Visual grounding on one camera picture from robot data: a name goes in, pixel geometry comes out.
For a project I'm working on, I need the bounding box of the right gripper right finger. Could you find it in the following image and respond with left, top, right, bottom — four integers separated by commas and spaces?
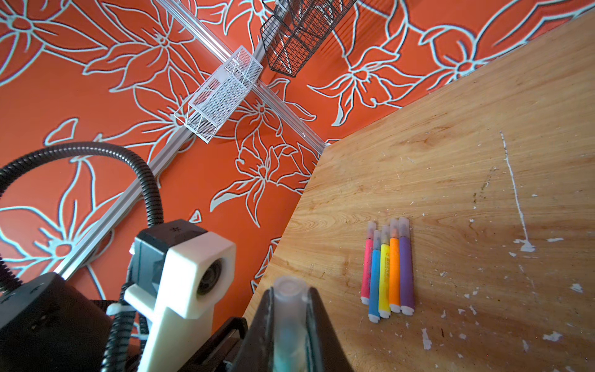
306, 287, 353, 371

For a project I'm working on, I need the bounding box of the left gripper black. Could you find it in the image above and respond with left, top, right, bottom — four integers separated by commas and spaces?
1, 271, 248, 371

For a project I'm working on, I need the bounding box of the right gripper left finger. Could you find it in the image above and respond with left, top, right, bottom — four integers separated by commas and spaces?
231, 288, 274, 372

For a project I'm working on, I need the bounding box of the clear pen cap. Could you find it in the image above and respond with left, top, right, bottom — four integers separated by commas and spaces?
272, 276, 308, 371

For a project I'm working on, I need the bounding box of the pink marker pen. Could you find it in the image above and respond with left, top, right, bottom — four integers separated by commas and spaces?
360, 222, 377, 305

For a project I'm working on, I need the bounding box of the yellow marker pen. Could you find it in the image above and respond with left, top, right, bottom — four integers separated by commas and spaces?
379, 225, 391, 319

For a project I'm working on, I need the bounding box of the purple marker pen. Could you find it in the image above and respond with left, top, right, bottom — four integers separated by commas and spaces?
398, 217, 415, 316

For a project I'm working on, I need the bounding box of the orange marker pen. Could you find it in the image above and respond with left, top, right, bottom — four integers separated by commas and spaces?
389, 219, 401, 313

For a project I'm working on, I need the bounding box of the blue marker pen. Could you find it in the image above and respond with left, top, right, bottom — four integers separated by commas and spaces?
368, 230, 381, 323

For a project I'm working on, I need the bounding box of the clear plastic bin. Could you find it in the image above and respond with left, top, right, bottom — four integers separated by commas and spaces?
174, 46, 263, 143

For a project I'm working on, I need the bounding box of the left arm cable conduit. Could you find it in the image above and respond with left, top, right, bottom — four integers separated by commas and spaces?
0, 141, 164, 372

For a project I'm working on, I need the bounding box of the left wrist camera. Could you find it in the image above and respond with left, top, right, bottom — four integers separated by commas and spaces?
124, 219, 236, 371

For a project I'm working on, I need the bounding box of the black wire basket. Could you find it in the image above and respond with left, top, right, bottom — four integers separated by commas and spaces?
260, 0, 355, 78

